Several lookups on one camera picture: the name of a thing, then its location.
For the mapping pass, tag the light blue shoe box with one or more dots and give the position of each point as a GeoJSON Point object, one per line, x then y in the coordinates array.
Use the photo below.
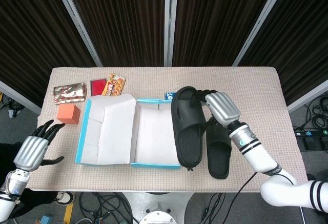
{"type": "Point", "coordinates": [115, 137]}

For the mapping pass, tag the yellow snack packet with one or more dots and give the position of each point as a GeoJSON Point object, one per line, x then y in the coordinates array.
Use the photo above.
{"type": "Point", "coordinates": [115, 85]}

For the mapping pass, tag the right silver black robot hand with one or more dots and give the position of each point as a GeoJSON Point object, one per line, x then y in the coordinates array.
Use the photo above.
{"type": "Point", "coordinates": [224, 108]}

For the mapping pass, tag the small blue block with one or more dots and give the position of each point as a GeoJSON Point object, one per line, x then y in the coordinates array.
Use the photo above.
{"type": "Point", "coordinates": [46, 220]}

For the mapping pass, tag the black power adapter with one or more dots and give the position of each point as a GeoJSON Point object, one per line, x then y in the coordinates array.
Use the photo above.
{"type": "Point", "coordinates": [310, 143]}

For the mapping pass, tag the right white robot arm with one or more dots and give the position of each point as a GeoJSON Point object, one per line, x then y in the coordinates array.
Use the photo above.
{"type": "Point", "coordinates": [256, 157]}

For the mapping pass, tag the black power strip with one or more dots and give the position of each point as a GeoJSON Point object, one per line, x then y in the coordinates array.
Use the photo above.
{"type": "Point", "coordinates": [315, 132]}

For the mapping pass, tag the white sneaker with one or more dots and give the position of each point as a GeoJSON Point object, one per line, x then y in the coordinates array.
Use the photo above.
{"type": "Point", "coordinates": [64, 198]}

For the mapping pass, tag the black slipper with side holes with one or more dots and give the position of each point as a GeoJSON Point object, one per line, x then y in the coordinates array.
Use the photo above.
{"type": "Point", "coordinates": [188, 131]}

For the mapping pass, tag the blue printed carton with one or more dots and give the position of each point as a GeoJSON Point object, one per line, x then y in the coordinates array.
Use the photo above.
{"type": "Point", "coordinates": [169, 96]}

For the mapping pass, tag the black trouser leg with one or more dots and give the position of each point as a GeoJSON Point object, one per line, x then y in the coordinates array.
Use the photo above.
{"type": "Point", "coordinates": [38, 201]}

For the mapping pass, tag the gold foil snack bag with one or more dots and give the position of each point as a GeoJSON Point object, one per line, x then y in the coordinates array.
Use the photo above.
{"type": "Point", "coordinates": [69, 93]}

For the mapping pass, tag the orange cube block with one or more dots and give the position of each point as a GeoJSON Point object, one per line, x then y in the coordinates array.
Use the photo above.
{"type": "Point", "coordinates": [68, 113]}

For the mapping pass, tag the beige cloth-covered table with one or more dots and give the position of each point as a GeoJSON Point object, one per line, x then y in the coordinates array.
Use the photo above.
{"type": "Point", "coordinates": [256, 93]}

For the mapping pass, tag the red packet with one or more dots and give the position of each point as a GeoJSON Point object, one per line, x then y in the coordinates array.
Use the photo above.
{"type": "Point", "coordinates": [98, 86]}

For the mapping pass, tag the dark brown curtain panel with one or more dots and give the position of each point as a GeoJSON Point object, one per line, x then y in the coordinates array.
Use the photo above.
{"type": "Point", "coordinates": [212, 21]}
{"type": "Point", "coordinates": [302, 29]}
{"type": "Point", "coordinates": [30, 29]}
{"type": "Point", "coordinates": [123, 21]}

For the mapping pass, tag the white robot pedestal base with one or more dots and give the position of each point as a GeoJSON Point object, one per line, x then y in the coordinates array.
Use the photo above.
{"type": "Point", "coordinates": [159, 198]}

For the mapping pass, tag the grey aluminium frame post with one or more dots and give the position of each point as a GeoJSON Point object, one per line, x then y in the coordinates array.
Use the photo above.
{"type": "Point", "coordinates": [20, 98]}
{"type": "Point", "coordinates": [307, 97]}
{"type": "Point", "coordinates": [261, 21]}
{"type": "Point", "coordinates": [170, 21]}
{"type": "Point", "coordinates": [77, 21]}

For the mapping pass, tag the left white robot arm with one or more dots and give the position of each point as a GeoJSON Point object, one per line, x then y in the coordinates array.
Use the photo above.
{"type": "Point", "coordinates": [12, 185]}

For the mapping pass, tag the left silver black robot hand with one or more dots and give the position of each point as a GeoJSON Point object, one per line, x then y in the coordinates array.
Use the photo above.
{"type": "Point", "coordinates": [28, 152]}

